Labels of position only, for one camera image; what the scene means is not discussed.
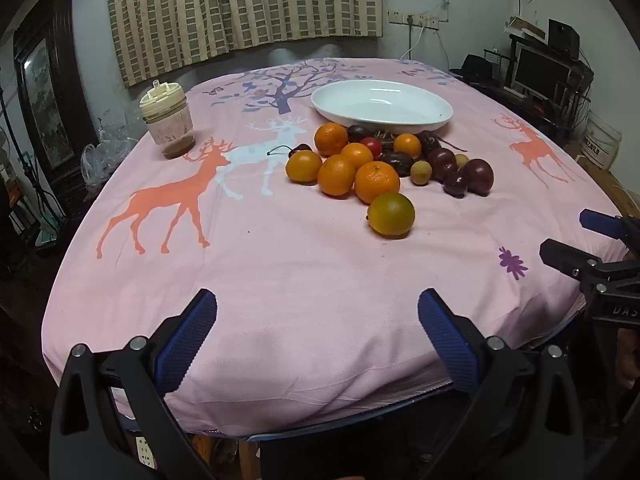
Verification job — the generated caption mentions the greenish mandarin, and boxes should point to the greenish mandarin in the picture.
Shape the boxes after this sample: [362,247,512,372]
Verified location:
[368,192,416,239]

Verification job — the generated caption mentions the white floor power strip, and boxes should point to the white floor power strip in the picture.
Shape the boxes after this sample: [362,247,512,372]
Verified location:
[135,435,156,471]

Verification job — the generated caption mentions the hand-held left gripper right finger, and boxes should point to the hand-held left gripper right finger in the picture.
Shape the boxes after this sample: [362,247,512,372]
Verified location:
[417,287,601,480]

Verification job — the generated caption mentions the computer monitor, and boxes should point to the computer monitor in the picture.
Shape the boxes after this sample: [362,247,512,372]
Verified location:
[511,42,573,100]

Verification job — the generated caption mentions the black desk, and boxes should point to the black desk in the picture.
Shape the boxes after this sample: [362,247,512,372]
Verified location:
[480,45,596,141]

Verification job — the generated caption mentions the black speaker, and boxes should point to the black speaker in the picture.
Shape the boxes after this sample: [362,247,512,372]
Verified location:
[547,19,581,58]

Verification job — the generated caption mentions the dark red cherry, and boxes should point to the dark red cherry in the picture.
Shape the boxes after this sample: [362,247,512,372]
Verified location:
[417,131,469,157]
[267,144,313,159]

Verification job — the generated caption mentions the pink deer-printed tablecloth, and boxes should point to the pink deer-printed tablecloth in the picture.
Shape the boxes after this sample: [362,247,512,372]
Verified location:
[41,57,628,436]

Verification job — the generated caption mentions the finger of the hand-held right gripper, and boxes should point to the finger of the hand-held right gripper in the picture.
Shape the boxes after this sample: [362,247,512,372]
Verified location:
[539,239,608,296]
[579,209,640,251]

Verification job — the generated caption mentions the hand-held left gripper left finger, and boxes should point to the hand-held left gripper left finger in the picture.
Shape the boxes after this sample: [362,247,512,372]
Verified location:
[49,287,218,480]

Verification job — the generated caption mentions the white cable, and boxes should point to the white cable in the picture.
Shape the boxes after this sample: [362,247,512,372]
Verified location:
[398,24,426,61]

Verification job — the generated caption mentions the clear plastic bags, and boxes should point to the clear plastic bags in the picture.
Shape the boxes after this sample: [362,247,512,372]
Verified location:
[80,110,146,191]

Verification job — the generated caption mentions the orange mandarin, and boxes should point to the orange mandarin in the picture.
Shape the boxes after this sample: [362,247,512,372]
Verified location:
[354,160,402,206]
[317,154,357,198]
[393,133,422,160]
[314,122,349,157]
[285,150,323,184]
[341,142,375,168]

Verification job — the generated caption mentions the dark framed picture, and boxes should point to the dark framed picture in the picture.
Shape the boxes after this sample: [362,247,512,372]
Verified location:
[12,0,101,196]

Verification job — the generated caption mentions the pink jar with cream lid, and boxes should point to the pink jar with cream lid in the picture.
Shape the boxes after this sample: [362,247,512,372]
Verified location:
[139,80,196,160]

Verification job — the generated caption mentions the beige cardboard box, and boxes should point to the beige cardboard box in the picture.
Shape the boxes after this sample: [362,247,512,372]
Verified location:
[509,16,547,41]

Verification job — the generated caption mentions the person's right hand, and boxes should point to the person's right hand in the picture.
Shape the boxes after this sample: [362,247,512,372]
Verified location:
[616,327,640,392]

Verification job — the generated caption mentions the checkered beige curtain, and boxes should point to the checkered beige curtain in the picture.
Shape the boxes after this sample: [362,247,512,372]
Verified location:
[106,0,385,87]

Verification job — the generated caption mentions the white oval plate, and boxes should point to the white oval plate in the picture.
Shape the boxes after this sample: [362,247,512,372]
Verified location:
[310,79,454,133]

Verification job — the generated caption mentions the large purple plum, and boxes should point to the large purple plum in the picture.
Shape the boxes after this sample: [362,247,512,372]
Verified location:
[462,158,495,196]

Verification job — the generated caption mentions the black hat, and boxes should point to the black hat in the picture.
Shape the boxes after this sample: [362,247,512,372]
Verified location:
[449,54,496,86]

